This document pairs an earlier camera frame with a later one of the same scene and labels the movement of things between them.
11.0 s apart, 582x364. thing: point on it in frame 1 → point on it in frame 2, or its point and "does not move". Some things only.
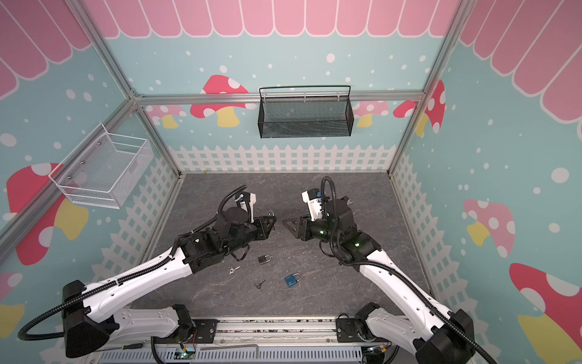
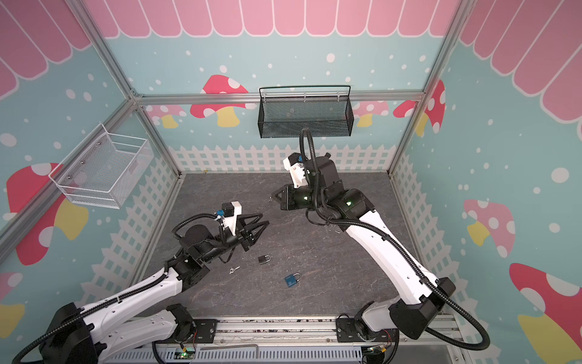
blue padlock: [292, 279] does not move
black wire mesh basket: [305, 117] does not move
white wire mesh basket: [104, 170] does not move
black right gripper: [302, 227] → [282, 198]
